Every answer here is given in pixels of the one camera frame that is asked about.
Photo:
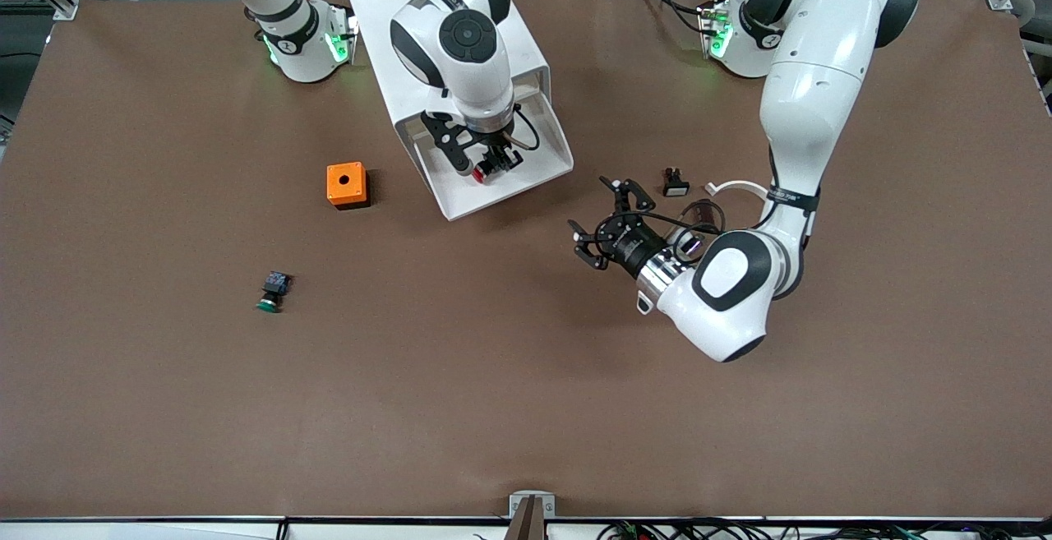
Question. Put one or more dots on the brown table mat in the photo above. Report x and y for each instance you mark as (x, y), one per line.
(411, 400)

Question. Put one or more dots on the orange button enclosure box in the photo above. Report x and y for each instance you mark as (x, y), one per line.
(345, 184)

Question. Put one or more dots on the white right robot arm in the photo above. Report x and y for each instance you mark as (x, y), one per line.
(464, 39)

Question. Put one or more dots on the red mushroom push button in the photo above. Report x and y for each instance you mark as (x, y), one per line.
(482, 174)

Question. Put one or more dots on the small black white-faced switch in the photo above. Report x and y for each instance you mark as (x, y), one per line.
(675, 184)

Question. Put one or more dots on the green mushroom push button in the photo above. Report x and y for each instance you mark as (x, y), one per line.
(271, 292)

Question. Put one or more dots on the silver key switch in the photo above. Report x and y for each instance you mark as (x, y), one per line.
(689, 244)

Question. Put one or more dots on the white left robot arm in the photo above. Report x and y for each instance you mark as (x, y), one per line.
(805, 113)

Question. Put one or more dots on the white curved plastic part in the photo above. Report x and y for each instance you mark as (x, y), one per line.
(735, 186)

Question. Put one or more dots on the metal table edge bracket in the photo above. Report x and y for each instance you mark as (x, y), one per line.
(532, 511)

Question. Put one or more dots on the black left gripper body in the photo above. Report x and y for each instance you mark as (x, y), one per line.
(631, 247)

